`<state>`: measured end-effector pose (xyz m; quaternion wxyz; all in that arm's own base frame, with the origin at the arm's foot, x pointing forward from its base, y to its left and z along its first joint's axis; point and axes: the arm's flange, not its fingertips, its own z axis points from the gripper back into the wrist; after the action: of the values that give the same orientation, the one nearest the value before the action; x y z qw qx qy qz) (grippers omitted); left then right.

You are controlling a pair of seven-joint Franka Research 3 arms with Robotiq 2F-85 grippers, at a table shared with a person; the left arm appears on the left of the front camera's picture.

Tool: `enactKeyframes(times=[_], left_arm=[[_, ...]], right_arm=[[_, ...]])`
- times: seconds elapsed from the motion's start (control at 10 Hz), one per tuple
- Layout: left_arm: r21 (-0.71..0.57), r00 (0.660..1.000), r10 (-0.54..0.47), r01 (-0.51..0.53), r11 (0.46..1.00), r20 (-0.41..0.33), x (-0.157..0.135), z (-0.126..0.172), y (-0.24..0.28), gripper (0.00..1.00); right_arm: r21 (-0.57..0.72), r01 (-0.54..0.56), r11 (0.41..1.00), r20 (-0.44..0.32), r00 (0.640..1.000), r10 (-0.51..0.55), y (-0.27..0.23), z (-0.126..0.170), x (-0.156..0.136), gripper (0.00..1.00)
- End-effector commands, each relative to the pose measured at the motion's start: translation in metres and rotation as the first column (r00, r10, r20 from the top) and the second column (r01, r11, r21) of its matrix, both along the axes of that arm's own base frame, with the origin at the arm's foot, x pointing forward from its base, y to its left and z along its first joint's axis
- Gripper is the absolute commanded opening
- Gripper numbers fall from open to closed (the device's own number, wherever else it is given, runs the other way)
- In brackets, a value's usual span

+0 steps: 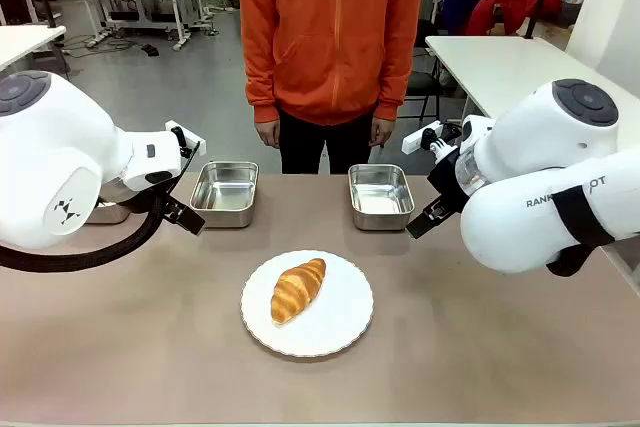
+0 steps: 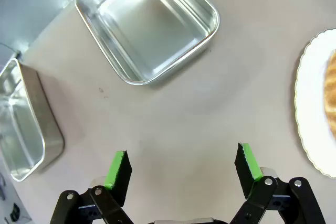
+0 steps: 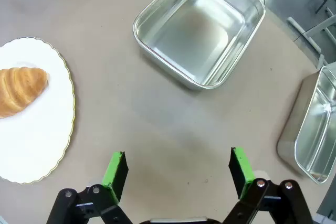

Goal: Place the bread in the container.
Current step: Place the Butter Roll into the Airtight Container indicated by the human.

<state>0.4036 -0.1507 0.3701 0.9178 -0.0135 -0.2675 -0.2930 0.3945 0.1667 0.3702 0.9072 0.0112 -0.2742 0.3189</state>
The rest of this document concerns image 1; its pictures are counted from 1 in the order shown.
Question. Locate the person's right hand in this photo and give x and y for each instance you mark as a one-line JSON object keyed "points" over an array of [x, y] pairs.
{"points": [[267, 133]]}

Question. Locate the white scalloped plate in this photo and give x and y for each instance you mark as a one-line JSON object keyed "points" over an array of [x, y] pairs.
{"points": [[330, 317]]}

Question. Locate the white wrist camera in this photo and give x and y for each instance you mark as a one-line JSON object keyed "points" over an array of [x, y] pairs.
{"points": [[186, 134], [425, 138]]}

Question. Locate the person's right forearm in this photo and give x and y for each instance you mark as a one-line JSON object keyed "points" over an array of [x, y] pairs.
{"points": [[260, 82]]}

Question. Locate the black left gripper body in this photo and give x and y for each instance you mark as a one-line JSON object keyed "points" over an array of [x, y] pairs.
{"points": [[170, 204]]}

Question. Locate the golden croissant bread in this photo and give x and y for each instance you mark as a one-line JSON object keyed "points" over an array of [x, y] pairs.
{"points": [[297, 289]]}

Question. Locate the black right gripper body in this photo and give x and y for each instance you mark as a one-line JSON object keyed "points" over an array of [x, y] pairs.
{"points": [[447, 182]]}

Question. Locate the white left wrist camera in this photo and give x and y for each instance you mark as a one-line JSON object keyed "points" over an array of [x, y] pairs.
{"points": [[186, 134]]}

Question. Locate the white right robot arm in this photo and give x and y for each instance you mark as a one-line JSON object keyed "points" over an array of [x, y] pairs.
{"points": [[545, 147]]}

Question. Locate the black chair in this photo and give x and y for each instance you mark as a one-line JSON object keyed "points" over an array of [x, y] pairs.
{"points": [[422, 77]]}

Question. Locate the black trousers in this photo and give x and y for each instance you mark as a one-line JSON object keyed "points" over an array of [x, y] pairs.
{"points": [[325, 147]]}

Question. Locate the white side table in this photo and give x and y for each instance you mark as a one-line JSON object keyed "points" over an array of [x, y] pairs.
{"points": [[495, 67], [25, 44]]}

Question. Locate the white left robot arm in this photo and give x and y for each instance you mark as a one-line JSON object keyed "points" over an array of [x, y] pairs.
{"points": [[55, 147]]}

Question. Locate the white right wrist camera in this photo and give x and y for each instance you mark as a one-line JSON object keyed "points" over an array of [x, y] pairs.
{"points": [[425, 138]]}

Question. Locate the person in orange hoodie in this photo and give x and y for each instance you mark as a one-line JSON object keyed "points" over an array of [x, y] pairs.
{"points": [[330, 32]]}

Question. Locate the person's left forearm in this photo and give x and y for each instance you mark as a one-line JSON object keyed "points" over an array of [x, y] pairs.
{"points": [[397, 77]]}

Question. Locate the person's left hand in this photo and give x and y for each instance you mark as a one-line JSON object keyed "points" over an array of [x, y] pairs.
{"points": [[382, 132]]}

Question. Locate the steel rectangular container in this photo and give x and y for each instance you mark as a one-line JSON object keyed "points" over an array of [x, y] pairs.
{"points": [[107, 212], [381, 194], [225, 192]]}

